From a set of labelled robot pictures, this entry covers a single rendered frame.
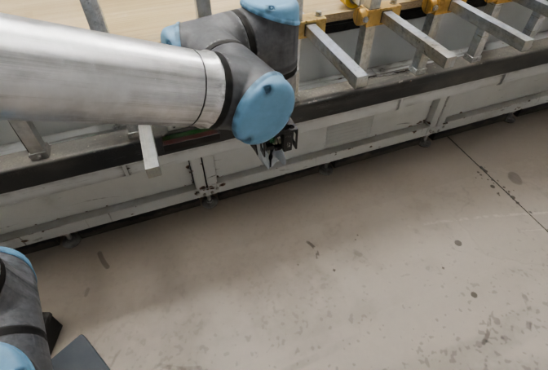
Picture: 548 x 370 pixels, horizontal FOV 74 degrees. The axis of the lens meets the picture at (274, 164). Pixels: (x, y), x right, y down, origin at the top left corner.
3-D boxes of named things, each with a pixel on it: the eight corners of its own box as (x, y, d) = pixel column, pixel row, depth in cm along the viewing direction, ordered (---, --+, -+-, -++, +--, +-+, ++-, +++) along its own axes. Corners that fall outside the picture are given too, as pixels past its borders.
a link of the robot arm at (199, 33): (178, 50, 44) (264, 26, 49) (147, 17, 51) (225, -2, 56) (191, 112, 51) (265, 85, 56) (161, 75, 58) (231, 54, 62)
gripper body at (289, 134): (262, 160, 71) (260, 111, 62) (249, 134, 76) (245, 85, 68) (298, 151, 73) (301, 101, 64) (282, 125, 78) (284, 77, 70)
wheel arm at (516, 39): (529, 50, 97) (536, 37, 95) (519, 52, 96) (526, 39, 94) (416, -14, 130) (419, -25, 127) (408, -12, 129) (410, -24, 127)
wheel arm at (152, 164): (164, 178, 82) (159, 164, 79) (148, 181, 81) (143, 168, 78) (143, 79, 110) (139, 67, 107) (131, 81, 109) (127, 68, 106)
